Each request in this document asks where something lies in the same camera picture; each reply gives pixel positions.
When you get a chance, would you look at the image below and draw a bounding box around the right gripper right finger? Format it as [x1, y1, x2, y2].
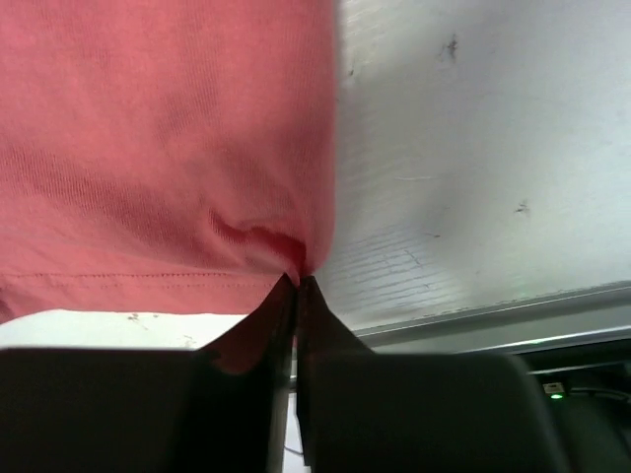
[297, 277, 567, 472]

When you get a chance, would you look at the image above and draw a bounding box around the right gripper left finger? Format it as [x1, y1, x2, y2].
[1, 277, 297, 472]

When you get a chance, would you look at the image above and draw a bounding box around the dusty red t-shirt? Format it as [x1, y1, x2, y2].
[0, 0, 339, 326]

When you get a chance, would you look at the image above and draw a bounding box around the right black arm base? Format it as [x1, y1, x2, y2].
[515, 339, 630, 472]

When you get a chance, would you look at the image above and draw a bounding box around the aluminium table rail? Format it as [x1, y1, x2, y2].
[355, 281, 630, 353]

